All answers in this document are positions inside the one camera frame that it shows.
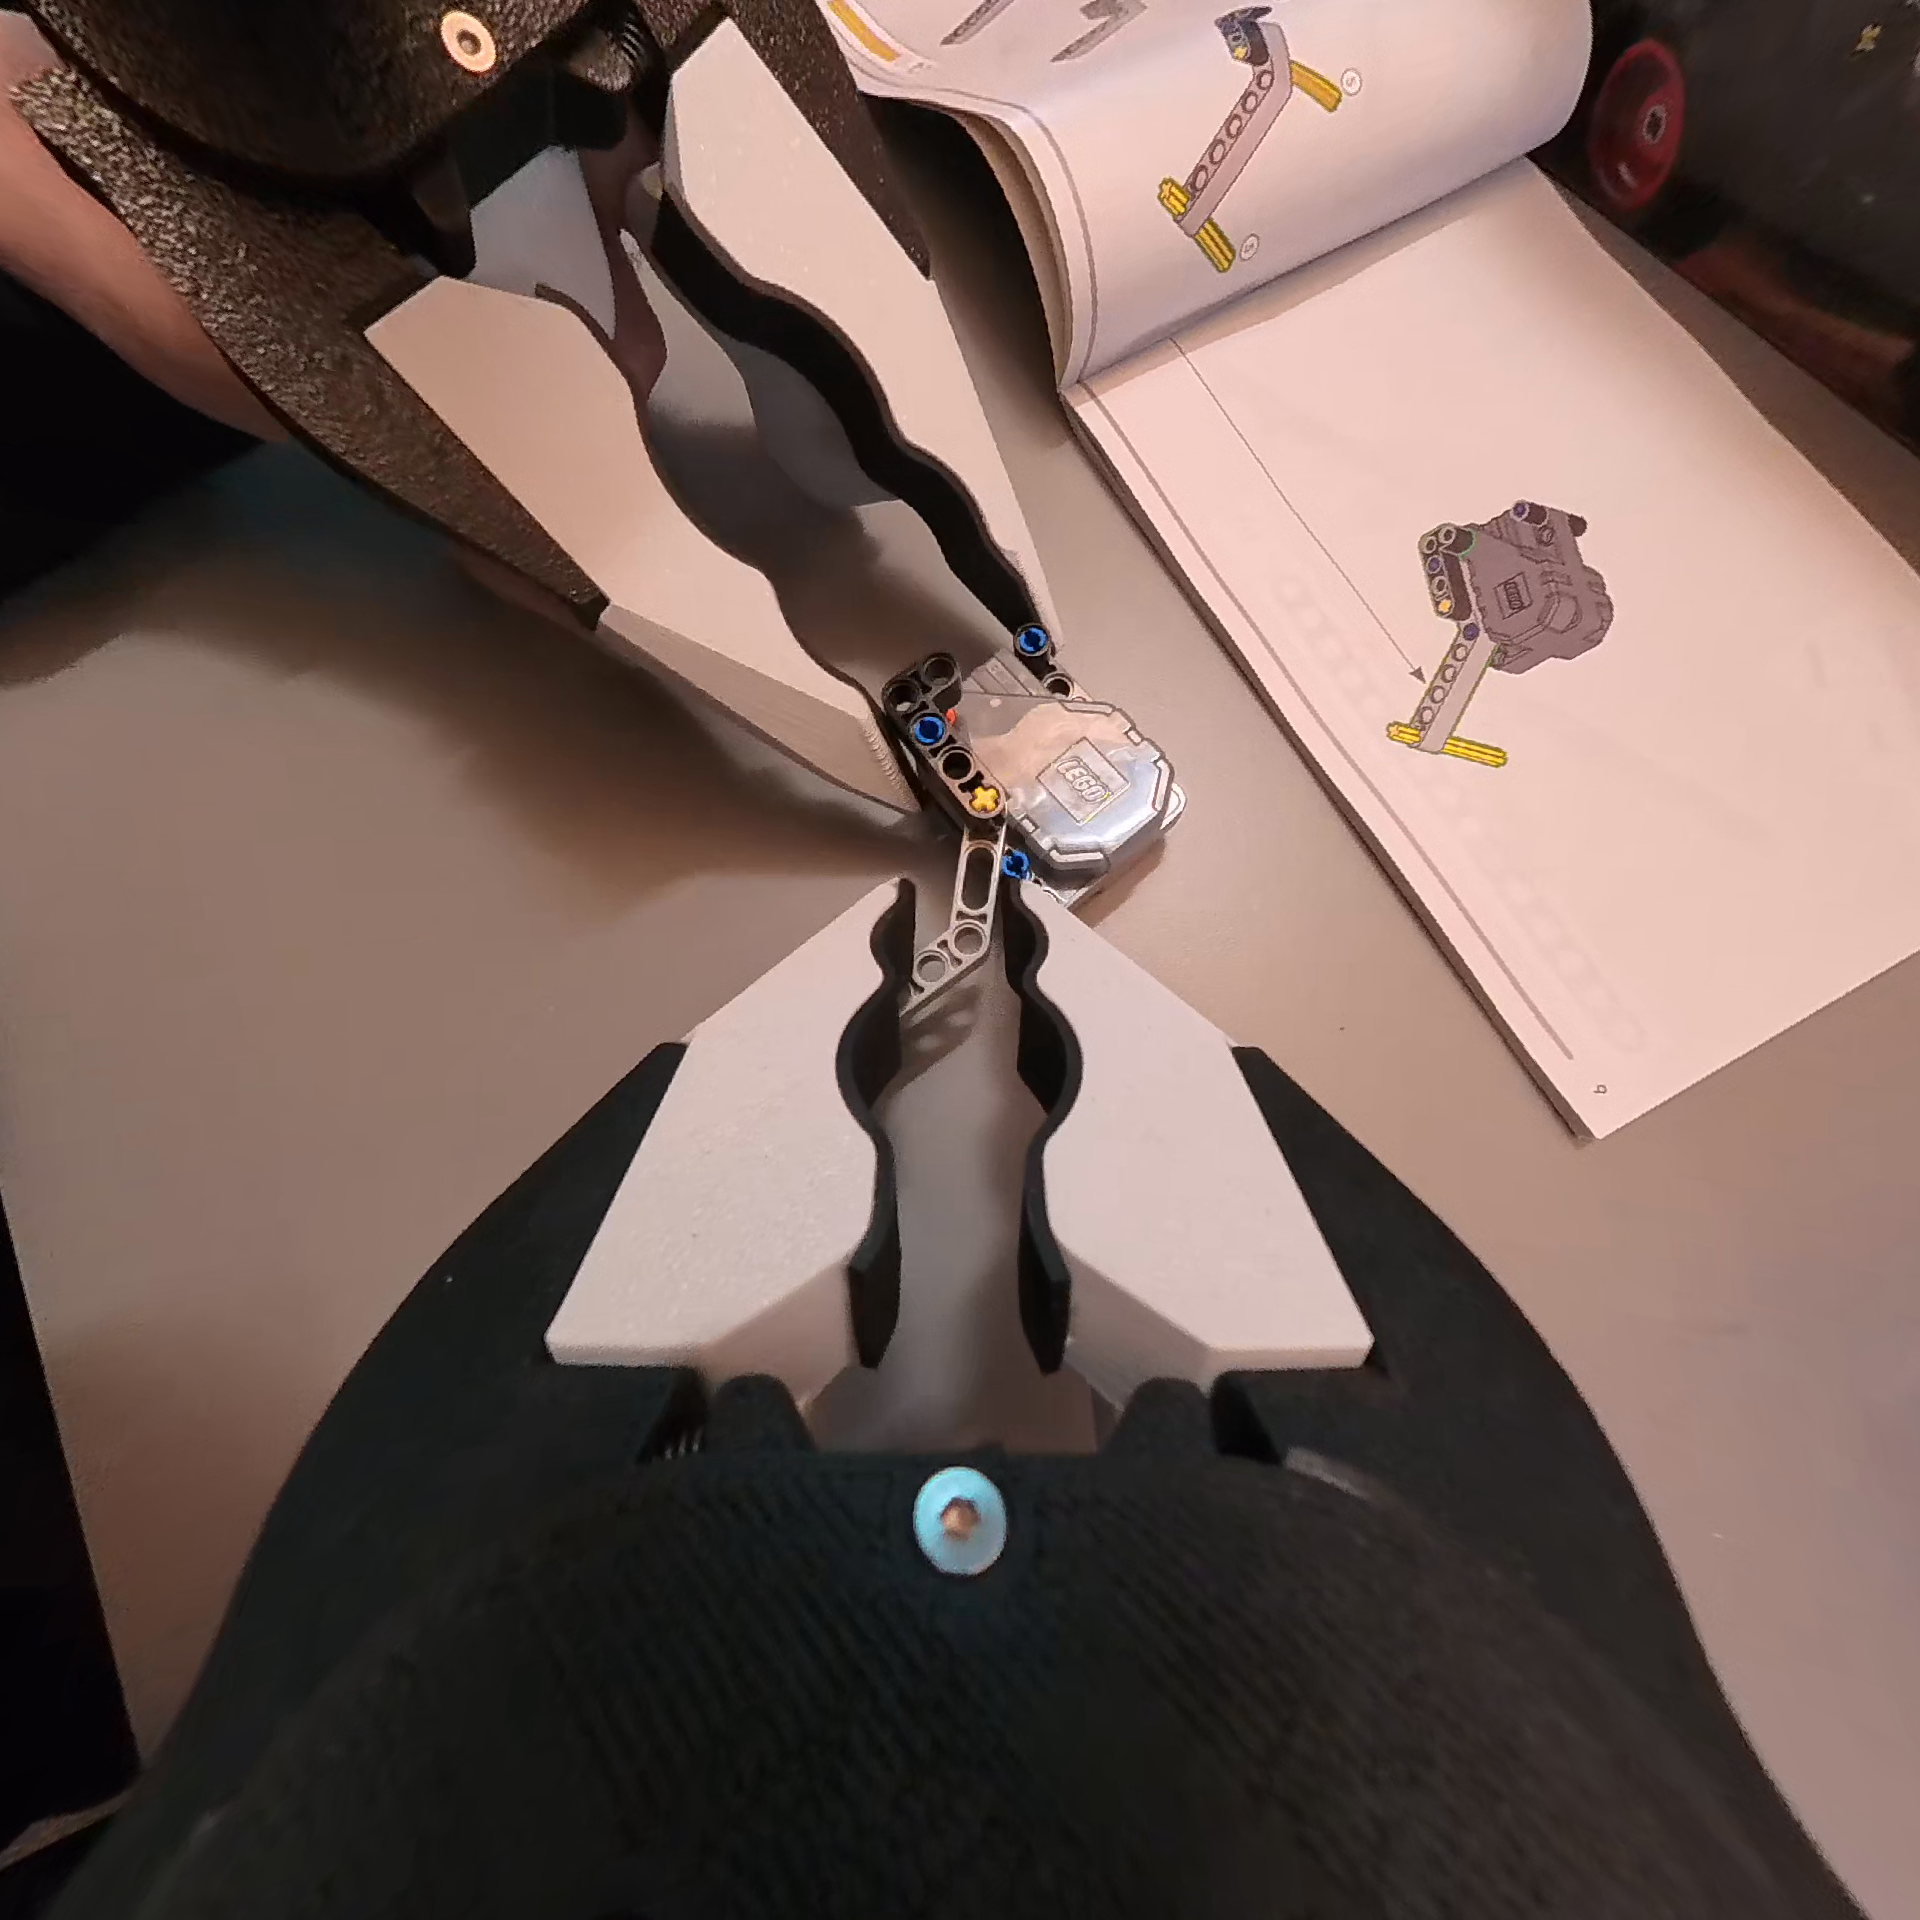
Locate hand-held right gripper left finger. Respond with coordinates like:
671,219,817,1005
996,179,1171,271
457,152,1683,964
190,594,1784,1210
545,874,923,1431

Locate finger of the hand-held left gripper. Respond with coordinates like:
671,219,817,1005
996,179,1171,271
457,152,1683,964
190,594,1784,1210
363,152,923,819
620,16,1072,662

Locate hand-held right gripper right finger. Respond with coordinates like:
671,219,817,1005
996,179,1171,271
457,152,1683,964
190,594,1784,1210
1006,886,1376,1423

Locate grey toy beam yellow axles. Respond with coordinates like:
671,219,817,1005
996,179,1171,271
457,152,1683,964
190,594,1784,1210
897,822,1016,1040

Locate grey toy motor brick assembly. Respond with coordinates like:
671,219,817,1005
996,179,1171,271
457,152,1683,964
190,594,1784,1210
881,622,1199,912

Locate grey desk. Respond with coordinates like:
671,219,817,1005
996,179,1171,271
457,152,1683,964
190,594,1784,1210
0,90,1920,1920

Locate person's left hand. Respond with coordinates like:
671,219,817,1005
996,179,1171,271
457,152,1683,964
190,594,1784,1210
0,82,302,447

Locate open instruction booklet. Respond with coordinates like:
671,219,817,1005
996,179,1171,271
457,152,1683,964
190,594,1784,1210
817,0,1920,1144

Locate person's black clothing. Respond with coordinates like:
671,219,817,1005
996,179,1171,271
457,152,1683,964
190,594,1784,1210
0,1183,153,1876

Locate black toy set box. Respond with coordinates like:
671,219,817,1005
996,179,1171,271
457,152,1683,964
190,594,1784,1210
1546,0,1920,436

